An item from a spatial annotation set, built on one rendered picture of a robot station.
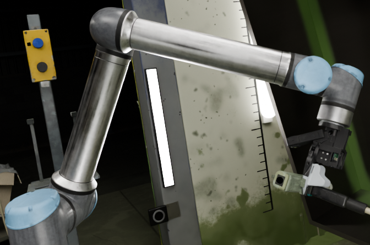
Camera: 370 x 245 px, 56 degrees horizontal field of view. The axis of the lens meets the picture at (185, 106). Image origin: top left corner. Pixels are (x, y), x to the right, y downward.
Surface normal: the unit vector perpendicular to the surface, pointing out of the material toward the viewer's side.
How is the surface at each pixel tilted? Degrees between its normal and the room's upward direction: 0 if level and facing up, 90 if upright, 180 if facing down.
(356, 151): 102
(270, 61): 80
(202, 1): 90
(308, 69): 92
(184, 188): 90
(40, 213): 85
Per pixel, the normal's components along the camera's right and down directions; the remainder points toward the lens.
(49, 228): 0.78, -0.08
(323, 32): -0.85, 0.37
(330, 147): -0.58, -0.22
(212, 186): 0.37, 0.00
